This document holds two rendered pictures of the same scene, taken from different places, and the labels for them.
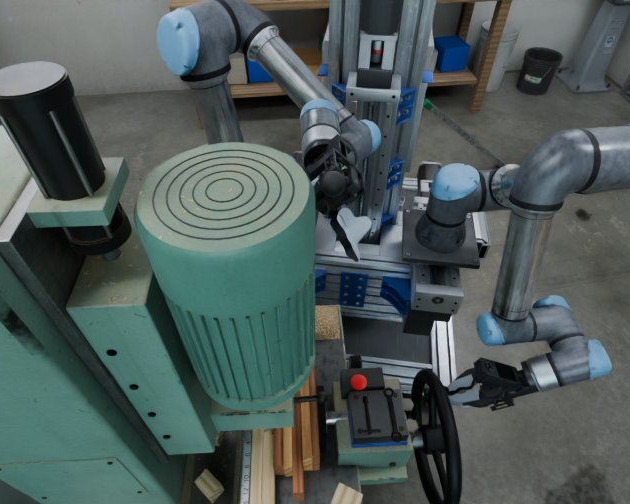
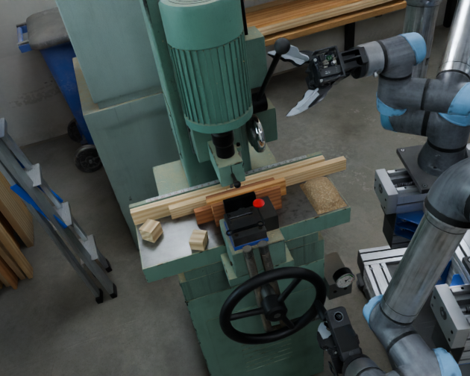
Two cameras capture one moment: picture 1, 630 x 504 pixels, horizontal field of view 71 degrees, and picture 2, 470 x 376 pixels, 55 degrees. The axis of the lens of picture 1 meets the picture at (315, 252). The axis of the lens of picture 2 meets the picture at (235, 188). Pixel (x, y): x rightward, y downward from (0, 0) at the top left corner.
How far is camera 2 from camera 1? 95 cm
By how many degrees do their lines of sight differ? 58
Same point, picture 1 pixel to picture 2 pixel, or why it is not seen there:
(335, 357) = (300, 215)
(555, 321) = (412, 359)
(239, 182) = not seen: outside the picture
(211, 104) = (407, 19)
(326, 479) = (212, 231)
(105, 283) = not seen: hidden behind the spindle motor
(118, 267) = not seen: hidden behind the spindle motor
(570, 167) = (456, 177)
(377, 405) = (249, 220)
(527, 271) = (403, 266)
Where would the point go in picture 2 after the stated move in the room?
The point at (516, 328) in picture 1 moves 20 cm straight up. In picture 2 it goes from (380, 318) to (389, 257)
